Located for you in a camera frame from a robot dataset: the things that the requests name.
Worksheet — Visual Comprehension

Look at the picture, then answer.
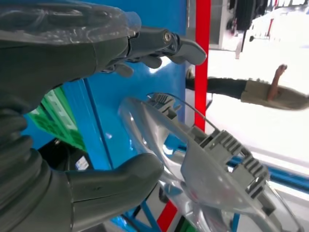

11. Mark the blue metal shelf rack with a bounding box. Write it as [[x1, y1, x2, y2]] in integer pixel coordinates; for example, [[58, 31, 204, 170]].
[[22, 0, 309, 232]]

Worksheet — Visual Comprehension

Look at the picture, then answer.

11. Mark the green plastic crate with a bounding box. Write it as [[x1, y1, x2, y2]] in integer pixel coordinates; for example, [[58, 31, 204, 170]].
[[27, 86, 87, 153]]

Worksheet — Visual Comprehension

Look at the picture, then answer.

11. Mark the red barrier belt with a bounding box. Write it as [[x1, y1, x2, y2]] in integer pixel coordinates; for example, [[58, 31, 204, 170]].
[[157, 199, 179, 232], [194, 0, 212, 132]]

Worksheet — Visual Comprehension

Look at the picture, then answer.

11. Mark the person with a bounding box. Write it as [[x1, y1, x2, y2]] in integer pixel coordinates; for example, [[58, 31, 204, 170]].
[[185, 63, 309, 112]]

